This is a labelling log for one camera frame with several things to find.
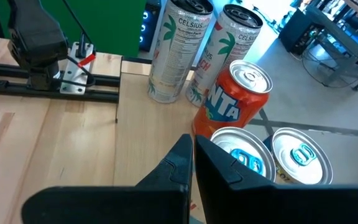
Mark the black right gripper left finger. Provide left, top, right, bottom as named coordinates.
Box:
left=22, top=133, right=194, bottom=224

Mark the silver mounting bracket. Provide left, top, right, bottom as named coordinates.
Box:
left=60, top=42, right=94, bottom=95

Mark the silver Red Bull can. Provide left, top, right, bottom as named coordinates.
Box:
left=263, top=127, right=334, bottom=185

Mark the grey metal rack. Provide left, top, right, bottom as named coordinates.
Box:
left=278, top=0, right=358, bottom=91

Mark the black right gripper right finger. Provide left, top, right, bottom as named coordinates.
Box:
left=195, top=135, right=358, bottom=224

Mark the small red tag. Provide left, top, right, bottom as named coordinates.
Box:
left=78, top=53, right=96, bottom=68

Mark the white slim energy drink can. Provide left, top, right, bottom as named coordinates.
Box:
left=185, top=3, right=264, bottom=108

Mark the black computer with blue lights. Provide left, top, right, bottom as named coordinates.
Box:
left=138, top=0, right=167, bottom=53

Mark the blue Red Bull can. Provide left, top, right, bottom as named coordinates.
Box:
left=209, top=126, right=277, bottom=183

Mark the green floor mat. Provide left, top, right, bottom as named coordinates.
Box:
left=0, top=0, right=147, bottom=57

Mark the black aluminium table frame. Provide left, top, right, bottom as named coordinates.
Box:
left=0, top=60, right=121, bottom=104

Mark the Celsius Peach Vibe can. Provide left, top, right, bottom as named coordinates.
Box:
left=147, top=0, right=214, bottom=104

